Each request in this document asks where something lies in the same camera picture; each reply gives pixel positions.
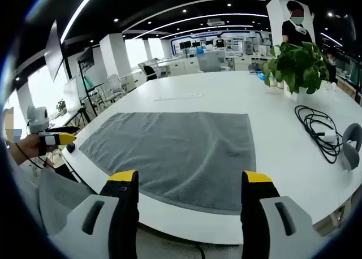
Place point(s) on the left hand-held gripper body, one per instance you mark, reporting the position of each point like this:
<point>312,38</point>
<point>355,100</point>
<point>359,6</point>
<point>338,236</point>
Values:
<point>38,118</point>

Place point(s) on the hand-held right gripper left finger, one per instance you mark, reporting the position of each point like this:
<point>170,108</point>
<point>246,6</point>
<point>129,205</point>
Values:
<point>124,213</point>

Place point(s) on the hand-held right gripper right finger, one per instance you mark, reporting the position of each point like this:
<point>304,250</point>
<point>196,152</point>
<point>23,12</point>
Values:
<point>256,213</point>

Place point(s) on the grey towel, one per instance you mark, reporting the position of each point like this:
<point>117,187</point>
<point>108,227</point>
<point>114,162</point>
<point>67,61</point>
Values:
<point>175,151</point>

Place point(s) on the person's left hand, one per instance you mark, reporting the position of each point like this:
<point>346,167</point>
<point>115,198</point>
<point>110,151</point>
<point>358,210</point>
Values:
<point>28,148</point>

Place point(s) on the small potted plant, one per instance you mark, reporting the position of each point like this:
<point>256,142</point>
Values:
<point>61,107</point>

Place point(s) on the black tripod stand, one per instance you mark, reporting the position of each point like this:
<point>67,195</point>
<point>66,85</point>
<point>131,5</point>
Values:
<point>85,95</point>

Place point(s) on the grey mesh office chair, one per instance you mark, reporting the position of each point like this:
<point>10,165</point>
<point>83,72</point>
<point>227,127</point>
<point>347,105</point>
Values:
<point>60,196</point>

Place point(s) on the white mesh office chair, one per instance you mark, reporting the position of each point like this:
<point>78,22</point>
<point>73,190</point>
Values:
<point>114,85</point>

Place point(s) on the black office chair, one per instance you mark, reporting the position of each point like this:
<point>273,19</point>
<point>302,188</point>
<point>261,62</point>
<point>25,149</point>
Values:
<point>150,72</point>

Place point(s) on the grey white controller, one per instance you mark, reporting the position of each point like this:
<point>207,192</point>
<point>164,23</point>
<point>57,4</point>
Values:
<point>351,146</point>

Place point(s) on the white table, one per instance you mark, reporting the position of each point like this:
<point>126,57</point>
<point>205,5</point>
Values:
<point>215,100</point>

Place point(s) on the white table cover plate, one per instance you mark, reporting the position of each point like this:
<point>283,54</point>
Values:
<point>178,96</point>

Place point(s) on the green potted plant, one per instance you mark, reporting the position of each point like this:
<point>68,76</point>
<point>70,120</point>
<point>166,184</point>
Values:
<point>297,66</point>

